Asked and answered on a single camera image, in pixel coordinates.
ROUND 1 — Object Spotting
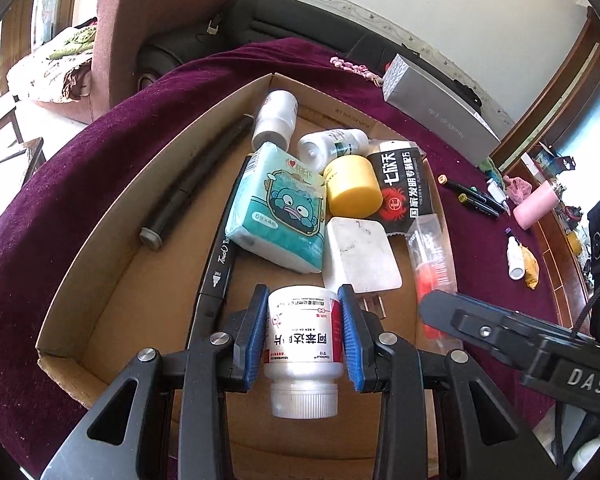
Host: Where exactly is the white power adapter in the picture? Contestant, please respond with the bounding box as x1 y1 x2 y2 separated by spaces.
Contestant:
321 216 402 318

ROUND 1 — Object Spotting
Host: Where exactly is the blue printed box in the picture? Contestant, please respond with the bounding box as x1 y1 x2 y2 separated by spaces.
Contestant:
532 142 578 176

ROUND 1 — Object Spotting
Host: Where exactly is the small white squeeze bottle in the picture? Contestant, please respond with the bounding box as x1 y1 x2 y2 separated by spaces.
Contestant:
486 177 511 213

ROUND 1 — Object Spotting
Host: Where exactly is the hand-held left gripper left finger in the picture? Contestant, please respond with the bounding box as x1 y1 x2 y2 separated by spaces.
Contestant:
40 284 271 480

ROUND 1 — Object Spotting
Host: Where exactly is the pink bead string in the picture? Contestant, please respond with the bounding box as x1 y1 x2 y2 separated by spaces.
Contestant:
330 56 383 86

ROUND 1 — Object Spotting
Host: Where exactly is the pink thermos bottle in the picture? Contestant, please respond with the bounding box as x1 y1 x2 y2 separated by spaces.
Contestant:
512 180 563 228

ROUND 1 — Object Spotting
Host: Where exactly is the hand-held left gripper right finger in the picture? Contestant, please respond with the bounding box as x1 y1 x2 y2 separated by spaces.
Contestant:
337 284 553 480

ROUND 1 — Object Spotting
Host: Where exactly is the white round object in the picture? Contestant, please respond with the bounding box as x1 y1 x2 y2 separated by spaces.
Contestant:
562 425 600 476

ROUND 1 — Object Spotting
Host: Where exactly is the teal cartoon tissue pack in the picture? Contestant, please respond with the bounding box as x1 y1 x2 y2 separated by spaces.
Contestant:
225 141 328 275

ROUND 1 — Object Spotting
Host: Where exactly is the maroon armchair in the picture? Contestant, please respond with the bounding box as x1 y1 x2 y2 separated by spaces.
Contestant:
30 0 236 126

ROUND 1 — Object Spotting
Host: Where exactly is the light patterned cloth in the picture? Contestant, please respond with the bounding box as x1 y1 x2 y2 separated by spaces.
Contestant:
5 20 98 103

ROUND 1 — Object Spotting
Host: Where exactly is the black packet with red emblem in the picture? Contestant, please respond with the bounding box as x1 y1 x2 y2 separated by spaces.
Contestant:
367 139 436 236

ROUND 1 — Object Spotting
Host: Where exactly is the clear tube with orange content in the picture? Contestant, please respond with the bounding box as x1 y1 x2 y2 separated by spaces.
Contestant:
405 214 461 356

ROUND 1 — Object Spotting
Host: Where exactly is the purple velvet tablecloth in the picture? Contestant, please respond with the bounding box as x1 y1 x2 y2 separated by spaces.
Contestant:
0 37 581 480

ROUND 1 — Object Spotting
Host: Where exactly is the cardboard box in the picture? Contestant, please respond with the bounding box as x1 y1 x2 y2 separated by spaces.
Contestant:
35 72 461 480

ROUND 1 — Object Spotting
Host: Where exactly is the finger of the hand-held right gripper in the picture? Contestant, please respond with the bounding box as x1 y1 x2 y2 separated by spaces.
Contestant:
417 288 572 372

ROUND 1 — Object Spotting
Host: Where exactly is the black marker with white print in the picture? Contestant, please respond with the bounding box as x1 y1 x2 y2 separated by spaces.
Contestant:
186 156 253 348

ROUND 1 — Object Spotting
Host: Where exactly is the white medicine bottle red label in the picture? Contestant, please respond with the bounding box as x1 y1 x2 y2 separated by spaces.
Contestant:
263 285 344 420

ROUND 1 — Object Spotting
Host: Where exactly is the yellow jar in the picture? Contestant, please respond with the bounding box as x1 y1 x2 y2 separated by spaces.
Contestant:
324 155 383 220

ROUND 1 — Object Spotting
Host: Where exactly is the pink cloth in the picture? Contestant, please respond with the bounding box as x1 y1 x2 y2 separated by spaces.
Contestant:
502 175 533 206

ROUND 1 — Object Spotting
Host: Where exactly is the long grey box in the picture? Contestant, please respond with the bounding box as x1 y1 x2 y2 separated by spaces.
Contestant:
381 53 501 168

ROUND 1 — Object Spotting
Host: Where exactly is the thin black marker pen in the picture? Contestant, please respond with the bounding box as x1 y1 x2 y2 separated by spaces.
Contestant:
437 174 486 202
457 192 502 218

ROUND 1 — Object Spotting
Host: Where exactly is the dark wooden side table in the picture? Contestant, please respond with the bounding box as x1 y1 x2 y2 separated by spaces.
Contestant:
0 105 46 186

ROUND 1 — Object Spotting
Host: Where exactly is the plain white bottle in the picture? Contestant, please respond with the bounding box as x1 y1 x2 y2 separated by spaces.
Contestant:
251 90 299 153

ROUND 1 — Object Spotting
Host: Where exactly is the green cloth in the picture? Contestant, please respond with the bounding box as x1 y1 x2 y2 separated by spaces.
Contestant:
477 157 503 181

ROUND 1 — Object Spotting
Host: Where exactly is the black leather sofa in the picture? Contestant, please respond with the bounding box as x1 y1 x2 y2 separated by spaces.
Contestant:
137 0 481 111

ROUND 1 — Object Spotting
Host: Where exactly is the yellow packet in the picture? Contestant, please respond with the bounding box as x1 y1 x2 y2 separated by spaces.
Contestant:
522 247 542 291

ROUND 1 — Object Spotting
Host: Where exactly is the white bottle with green label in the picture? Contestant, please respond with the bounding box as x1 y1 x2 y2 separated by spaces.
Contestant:
297 129 370 173

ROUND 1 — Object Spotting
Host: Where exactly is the white dropper bottle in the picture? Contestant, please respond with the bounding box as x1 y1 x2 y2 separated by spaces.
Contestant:
506 230 527 280

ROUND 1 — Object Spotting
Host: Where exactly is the large black marker pen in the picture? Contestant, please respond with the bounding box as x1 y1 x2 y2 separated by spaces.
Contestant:
140 115 253 251

